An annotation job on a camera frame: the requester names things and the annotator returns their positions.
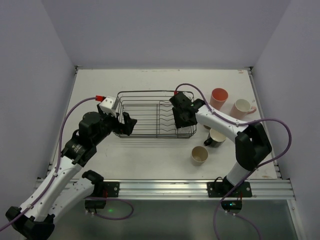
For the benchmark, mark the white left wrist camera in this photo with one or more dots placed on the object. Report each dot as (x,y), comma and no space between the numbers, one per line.
(109,105)

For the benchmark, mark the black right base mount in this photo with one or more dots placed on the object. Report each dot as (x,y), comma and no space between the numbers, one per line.
(233,203)

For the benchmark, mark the clear glass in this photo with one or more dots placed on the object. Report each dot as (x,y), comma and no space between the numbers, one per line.
(184,131)

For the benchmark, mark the pink faceted mug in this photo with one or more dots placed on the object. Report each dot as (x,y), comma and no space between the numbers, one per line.
(241,108)

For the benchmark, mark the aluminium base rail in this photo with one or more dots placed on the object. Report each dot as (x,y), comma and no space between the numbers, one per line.
(258,189)

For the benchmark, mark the salmon pink plastic cup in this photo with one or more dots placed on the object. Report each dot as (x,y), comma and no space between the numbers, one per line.
(218,97)

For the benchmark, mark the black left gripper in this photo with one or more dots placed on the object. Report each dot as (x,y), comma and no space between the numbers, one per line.
(119,125)

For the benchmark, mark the beige tall cup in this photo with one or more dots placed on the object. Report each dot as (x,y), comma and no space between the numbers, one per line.
(199,155)

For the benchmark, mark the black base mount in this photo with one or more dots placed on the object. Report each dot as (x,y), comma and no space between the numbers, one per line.
(233,203)
(110,188)

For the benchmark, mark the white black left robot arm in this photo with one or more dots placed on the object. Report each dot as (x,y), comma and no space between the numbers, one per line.
(35,218)

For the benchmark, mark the black mug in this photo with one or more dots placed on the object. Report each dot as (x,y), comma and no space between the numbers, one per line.
(214,139)

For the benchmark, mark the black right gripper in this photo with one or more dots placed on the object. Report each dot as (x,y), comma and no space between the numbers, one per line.
(182,116)

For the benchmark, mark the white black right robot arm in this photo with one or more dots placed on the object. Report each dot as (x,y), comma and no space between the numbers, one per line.
(252,145)

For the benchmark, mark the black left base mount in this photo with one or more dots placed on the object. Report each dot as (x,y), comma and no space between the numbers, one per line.
(110,188)

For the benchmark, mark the grey wire dish rack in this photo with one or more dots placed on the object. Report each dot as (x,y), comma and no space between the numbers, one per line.
(153,111)

